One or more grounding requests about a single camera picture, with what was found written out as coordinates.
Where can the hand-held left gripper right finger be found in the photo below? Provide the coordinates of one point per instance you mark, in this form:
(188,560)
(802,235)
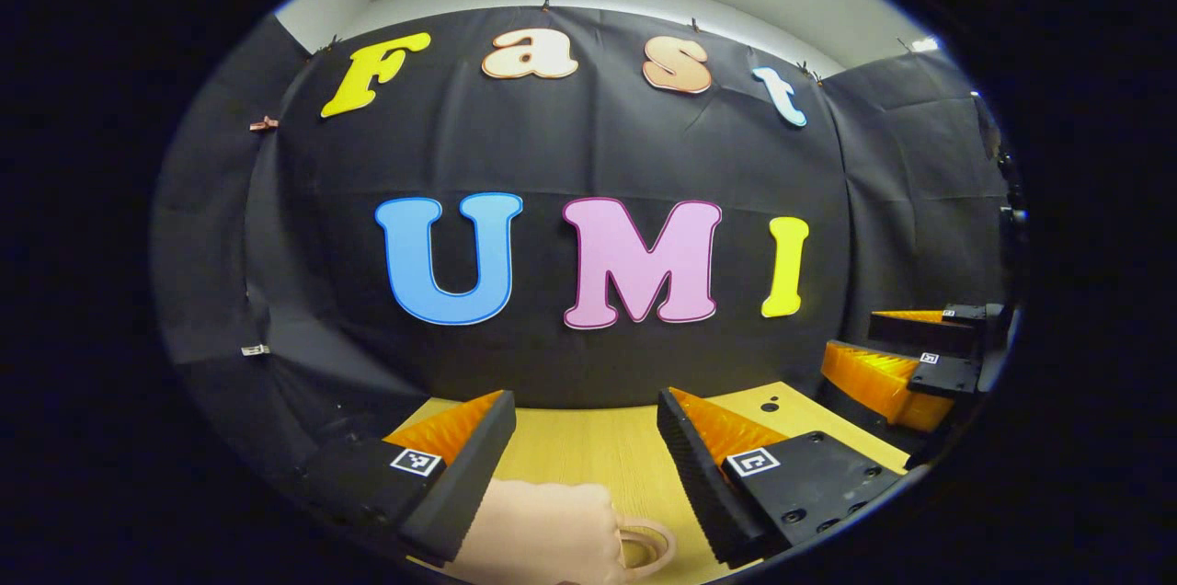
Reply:
(696,479)

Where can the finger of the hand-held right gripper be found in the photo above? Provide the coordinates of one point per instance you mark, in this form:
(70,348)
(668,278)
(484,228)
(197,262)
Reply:
(883,383)
(919,332)

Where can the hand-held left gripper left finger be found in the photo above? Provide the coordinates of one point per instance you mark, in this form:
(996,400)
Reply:
(474,479)

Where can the silver clip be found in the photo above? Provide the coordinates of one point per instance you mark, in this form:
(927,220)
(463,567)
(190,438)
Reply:
(255,349)

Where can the black backdrop cloth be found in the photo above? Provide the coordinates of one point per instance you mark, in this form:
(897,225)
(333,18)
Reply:
(552,143)

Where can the copper clip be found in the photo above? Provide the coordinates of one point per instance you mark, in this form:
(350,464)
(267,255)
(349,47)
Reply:
(264,123)

